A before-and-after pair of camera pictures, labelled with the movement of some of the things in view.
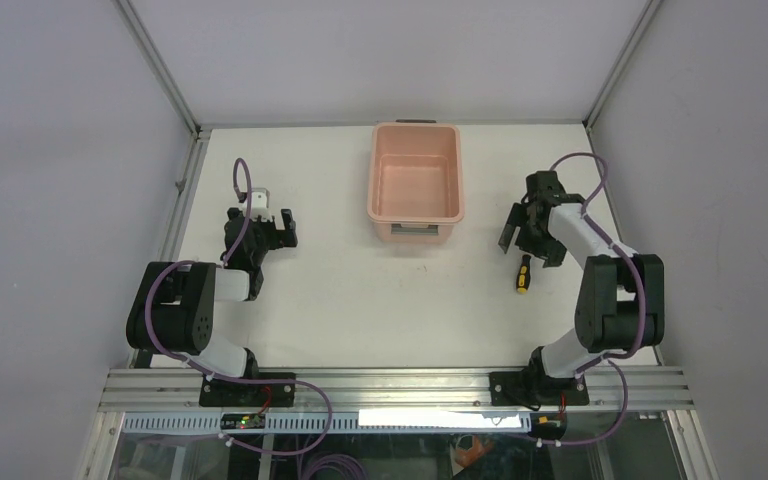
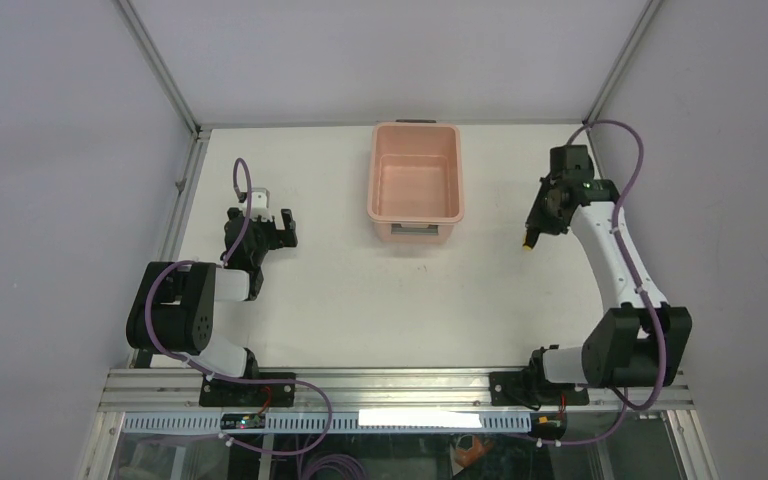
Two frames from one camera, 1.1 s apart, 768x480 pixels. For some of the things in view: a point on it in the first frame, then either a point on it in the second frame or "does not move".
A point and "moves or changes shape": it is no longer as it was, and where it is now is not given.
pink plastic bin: (415, 181) does not move
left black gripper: (279, 238) does not move
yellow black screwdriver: (524, 279) moves or changes shape
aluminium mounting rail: (609, 390) does not move
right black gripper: (519, 216) → (537, 221)
